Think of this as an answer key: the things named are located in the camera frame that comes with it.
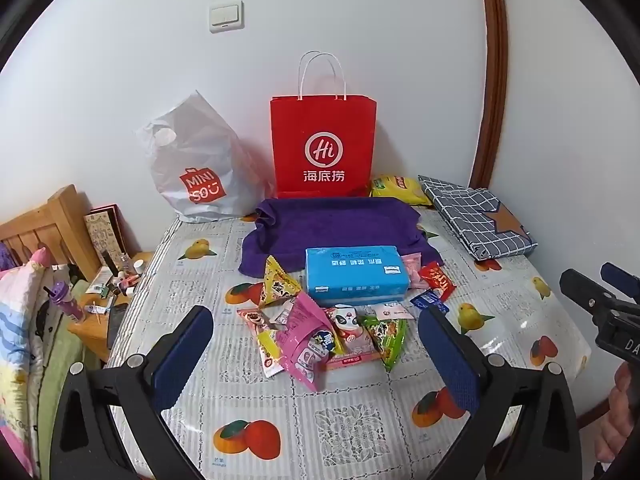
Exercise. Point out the pale snack packet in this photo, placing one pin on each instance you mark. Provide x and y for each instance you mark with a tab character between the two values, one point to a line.
395	310

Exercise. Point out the small red snack packet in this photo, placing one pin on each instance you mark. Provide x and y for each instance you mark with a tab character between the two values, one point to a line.
437	280

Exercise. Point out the panda print snack packet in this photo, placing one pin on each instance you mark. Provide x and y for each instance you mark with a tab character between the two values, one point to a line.
350	330

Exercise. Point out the grey checked folded cloth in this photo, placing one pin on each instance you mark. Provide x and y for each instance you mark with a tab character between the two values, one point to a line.
465	210

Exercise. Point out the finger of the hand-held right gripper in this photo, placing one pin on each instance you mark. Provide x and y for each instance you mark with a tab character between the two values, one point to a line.
622	285
585	297

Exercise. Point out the fruit print tablecloth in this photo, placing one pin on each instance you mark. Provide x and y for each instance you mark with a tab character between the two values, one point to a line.
350	410

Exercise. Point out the blue tissue pack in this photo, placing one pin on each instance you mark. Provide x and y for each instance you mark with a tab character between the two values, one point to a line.
350	275

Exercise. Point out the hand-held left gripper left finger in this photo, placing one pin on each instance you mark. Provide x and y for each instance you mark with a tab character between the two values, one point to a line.
182	355

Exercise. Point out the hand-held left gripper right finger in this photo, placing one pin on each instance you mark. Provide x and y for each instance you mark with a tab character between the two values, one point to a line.
450	360

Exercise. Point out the purple towel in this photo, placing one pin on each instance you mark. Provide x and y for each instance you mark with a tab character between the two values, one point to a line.
325	225

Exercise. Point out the yellow triangular snack packet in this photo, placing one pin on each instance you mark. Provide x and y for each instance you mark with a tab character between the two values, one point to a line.
277	285

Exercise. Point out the large yellow snack bag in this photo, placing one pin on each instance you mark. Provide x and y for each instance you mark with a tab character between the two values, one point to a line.
400	187

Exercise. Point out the brown wooden door frame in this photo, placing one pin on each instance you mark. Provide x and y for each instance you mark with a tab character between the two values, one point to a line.
492	85

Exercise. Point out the green triangular snack packet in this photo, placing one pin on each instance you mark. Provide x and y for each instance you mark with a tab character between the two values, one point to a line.
387	340

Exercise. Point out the pink snack bag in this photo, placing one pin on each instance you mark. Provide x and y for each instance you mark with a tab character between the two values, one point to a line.
300	330

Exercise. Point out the small blue candy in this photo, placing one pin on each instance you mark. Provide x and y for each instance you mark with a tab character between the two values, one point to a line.
427	301

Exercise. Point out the green bedsheet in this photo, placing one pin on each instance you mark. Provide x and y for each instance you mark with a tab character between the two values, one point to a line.
55	360

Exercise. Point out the person's right hand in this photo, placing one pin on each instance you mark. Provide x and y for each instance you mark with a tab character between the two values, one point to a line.
620	425

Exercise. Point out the patterned book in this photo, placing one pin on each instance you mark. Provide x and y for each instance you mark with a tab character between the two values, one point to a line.
102	230

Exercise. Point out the red paper bag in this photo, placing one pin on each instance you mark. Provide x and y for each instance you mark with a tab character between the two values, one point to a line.
320	120

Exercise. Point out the pink white candy bar wrapper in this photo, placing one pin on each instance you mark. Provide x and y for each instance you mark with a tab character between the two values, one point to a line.
252	319

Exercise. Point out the wooden headboard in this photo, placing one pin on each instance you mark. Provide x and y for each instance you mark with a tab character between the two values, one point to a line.
45	230

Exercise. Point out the colourful cartoon pillow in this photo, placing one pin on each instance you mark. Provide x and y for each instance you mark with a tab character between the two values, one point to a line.
20	350

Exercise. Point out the white light switch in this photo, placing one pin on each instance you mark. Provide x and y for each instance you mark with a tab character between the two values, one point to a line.
226	16

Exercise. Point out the black phone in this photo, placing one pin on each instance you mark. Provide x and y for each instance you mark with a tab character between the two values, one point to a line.
117	325

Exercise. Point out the white plastic shopping bag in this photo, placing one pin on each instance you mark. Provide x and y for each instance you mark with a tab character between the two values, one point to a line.
200	150

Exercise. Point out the small pink candy packet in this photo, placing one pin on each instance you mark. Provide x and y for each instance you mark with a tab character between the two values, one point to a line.
412	270

